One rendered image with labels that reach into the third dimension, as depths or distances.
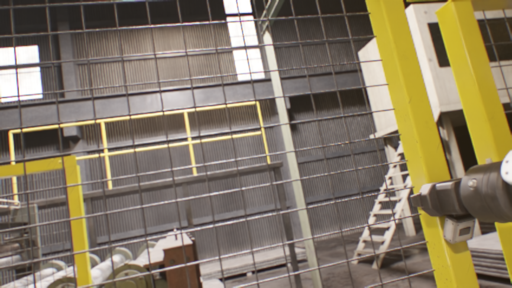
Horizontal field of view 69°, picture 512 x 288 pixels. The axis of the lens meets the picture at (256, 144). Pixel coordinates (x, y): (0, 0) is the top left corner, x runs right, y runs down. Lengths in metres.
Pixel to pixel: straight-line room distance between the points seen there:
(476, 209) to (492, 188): 0.05
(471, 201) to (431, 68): 8.03
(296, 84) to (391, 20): 11.16
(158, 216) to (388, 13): 10.82
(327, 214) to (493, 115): 11.58
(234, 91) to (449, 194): 10.80
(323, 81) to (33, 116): 8.47
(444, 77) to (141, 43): 8.74
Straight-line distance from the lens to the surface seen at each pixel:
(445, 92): 8.64
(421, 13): 9.09
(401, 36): 0.78
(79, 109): 11.29
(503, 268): 5.46
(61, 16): 12.76
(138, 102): 11.12
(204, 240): 11.41
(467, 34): 0.88
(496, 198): 0.60
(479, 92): 0.85
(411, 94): 0.75
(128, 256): 4.43
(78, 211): 1.90
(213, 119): 11.82
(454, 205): 0.66
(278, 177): 5.25
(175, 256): 2.20
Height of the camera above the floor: 1.47
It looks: 9 degrees up
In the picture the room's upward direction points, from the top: 11 degrees counter-clockwise
